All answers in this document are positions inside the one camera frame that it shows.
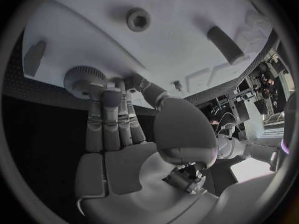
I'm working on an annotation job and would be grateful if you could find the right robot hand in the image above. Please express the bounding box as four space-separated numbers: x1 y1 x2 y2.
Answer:
73 74 219 224

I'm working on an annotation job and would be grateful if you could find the grey gear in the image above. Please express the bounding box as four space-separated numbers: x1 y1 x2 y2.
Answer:
63 65 109 100

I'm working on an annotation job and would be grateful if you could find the white task board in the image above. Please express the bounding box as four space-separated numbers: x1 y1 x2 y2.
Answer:
21 0 280 110

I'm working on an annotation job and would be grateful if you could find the desk with monitors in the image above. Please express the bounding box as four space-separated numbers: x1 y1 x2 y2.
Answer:
230 77 257 124

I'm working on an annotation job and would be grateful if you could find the grey round plug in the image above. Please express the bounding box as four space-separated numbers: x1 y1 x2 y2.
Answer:
125 7 151 33

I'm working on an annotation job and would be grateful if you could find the grey long cylinder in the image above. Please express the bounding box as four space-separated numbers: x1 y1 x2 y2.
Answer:
206 26 246 64

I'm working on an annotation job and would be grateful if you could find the person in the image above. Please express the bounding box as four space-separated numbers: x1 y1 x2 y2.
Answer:
258 77 278 115

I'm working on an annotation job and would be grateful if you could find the white cable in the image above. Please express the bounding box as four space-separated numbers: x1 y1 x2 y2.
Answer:
215 112 238 135

